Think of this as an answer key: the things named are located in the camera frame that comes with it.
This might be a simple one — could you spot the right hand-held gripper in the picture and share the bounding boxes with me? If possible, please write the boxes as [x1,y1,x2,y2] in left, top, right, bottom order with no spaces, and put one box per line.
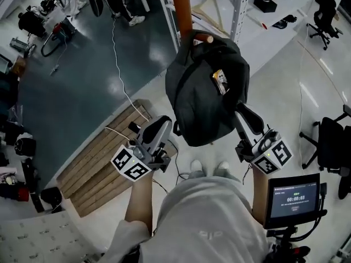
[235,102,293,175]

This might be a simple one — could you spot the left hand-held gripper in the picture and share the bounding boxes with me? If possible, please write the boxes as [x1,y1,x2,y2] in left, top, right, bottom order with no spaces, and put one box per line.
[111,115,173,181]

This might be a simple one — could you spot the dark grey backpack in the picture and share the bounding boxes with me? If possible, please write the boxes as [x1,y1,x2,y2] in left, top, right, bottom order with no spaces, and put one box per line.
[165,29,251,147]

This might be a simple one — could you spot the orange wooden coat stand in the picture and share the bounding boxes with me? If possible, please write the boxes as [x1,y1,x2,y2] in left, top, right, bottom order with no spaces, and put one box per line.
[169,0,214,44]

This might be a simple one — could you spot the person's left forearm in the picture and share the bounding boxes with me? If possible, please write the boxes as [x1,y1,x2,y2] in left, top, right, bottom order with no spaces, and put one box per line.
[124,170,155,236]

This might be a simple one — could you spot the person's right forearm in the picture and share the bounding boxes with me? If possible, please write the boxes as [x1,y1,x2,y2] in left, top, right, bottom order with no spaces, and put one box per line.
[251,165,271,216]

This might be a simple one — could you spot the person's right white shoe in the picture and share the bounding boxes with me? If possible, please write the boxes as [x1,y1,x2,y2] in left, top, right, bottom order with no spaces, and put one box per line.
[216,161,230,175]

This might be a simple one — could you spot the person's white shoe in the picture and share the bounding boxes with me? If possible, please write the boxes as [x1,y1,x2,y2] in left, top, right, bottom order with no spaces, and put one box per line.
[216,161,230,175]
[190,159,203,175]

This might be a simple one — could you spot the person's left white shoe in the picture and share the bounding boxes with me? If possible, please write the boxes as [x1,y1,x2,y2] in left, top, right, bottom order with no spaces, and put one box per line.
[190,159,203,175]

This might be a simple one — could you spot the small black monitor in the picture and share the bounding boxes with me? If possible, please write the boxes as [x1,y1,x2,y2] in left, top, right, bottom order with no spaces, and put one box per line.
[263,173,321,230]

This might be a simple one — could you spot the wooden pallet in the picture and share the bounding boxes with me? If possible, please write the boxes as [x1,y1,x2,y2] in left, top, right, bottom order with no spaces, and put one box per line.
[56,99,178,218]

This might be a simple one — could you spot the black padded office chair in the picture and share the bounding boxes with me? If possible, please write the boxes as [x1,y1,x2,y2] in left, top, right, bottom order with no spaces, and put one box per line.
[299,104,351,200]

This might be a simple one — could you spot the person's grey trousers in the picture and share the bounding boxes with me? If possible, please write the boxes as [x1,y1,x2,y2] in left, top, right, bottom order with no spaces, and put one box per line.
[188,169,242,184]

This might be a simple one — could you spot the person's white shirt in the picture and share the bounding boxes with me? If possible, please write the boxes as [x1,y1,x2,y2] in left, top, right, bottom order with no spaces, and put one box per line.
[105,175,271,263]

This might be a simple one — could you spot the black round bag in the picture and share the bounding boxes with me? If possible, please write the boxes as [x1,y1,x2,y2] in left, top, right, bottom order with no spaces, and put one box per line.
[40,186,63,212]

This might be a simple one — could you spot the black and white bag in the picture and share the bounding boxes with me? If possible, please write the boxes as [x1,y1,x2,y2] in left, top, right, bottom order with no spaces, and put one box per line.
[13,137,37,157]

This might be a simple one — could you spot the black glove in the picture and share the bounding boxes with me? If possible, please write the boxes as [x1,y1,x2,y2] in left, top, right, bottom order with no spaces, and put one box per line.
[273,14,298,29]

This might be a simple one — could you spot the long black case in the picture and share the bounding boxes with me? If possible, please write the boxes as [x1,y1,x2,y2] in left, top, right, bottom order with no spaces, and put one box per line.
[21,157,45,213]

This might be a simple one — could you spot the red and blue vacuum cleaner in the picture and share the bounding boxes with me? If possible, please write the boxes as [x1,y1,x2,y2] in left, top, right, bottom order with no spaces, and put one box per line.
[41,16,77,58]

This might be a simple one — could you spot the black mesh office chair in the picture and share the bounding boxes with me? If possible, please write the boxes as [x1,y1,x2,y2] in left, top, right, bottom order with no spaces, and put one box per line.
[306,0,343,51]

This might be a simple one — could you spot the black box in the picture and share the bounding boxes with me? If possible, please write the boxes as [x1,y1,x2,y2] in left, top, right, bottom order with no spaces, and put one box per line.
[253,0,278,13]

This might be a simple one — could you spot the white patterned sheet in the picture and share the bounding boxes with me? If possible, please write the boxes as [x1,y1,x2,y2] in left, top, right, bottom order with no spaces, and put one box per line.
[0,211,106,263]

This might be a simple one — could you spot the grey tool case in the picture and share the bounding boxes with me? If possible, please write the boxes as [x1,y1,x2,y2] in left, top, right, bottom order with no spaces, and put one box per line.
[9,37,29,50]

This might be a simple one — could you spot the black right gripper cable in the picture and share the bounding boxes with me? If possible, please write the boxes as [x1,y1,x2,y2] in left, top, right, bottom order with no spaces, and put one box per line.
[242,163,253,184]

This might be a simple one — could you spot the black floor cable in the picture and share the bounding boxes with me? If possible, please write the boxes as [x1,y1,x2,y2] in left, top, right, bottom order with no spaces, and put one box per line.
[152,139,194,196]

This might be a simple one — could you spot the thin white wall cable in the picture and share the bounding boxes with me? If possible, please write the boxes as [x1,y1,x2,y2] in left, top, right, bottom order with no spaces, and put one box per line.
[298,23,312,171]

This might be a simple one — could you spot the long white floor cable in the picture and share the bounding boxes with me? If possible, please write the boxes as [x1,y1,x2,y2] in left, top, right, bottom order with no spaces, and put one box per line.
[104,16,151,141]

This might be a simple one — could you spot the black monitor mount rig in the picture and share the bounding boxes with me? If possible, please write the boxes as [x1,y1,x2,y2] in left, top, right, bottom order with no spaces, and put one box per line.
[263,182,329,263]

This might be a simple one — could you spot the wooden triangular frame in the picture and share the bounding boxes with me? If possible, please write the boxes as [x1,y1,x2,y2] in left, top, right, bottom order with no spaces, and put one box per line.
[191,0,231,37]

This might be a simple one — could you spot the white perforated shelving frame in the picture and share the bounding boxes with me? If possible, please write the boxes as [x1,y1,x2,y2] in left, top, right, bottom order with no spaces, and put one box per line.
[153,0,252,55]

